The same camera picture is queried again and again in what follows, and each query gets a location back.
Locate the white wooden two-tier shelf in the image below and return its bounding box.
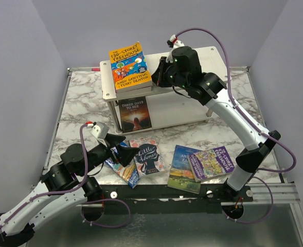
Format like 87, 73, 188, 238
99, 46, 232, 134

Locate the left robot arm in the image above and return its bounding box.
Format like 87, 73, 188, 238
0, 134, 140, 246

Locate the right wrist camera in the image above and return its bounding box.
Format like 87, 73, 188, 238
166, 34, 185, 62

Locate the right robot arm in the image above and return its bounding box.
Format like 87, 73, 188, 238
152, 46, 281, 201

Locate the Little Women floral book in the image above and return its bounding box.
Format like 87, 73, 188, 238
129, 136, 167, 178

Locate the blue Storey Treehouse book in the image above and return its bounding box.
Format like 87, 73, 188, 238
105, 142, 140, 188

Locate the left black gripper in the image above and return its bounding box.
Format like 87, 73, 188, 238
79, 133, 140, 177

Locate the Three Days To See book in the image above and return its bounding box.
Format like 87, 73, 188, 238
119, 96, 152, 133

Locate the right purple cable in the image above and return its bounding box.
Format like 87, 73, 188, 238
175, 27, 297, 224

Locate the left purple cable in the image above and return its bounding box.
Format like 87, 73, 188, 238
0, 123, 131, 240

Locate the purple 117-Storey Treehouse book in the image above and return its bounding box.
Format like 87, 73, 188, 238
116, 86, 152, 99

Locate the purple cable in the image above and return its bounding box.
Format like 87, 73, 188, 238
175, 27, 297, 224
0, 123, 131, 240

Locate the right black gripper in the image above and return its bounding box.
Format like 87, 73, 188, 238
150, 57, 188, 91

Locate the yellow 130-Storey Treehouse book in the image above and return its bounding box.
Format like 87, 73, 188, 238
109, 42, 152, 93

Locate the blue Animal Farm book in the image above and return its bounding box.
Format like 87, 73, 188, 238
167, 145, 201, 194

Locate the purple 52-Storey Treehouse book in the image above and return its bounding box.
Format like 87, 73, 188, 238
188, 146, 235, 182

